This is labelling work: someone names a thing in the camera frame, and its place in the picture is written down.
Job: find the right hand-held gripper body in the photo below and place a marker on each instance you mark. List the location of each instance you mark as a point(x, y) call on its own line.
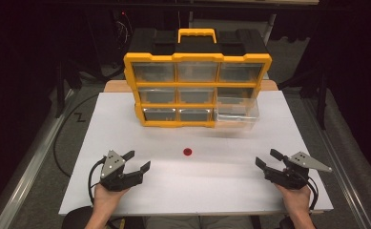
point(288, 178)

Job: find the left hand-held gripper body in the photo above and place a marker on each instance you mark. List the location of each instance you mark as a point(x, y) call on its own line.
point(113, 178)

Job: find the red round disc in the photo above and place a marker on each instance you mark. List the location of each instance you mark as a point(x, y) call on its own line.
point(187, 151)

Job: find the clear plastic drawer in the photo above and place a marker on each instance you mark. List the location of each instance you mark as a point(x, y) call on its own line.
point(237, 115)

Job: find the yellow black organizer cabinet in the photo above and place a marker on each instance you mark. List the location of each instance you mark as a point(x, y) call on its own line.
point(192, 84)

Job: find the person's left hand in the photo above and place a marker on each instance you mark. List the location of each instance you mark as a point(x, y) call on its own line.
point(105, 198)

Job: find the person's right hand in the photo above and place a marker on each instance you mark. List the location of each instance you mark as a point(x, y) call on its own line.
point(297, 200)

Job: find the black round stool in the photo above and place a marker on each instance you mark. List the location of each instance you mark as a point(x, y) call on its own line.
point(76, 219)

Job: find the black metal stand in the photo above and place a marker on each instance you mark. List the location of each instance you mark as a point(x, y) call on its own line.
point(322, 98)
point(60, 89)

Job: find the group of clear drawers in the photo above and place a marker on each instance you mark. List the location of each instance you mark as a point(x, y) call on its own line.
point(154, 72)

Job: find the metal floor rail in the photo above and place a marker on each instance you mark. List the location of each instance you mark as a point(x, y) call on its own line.
point(339, 159)
point(30, 165)

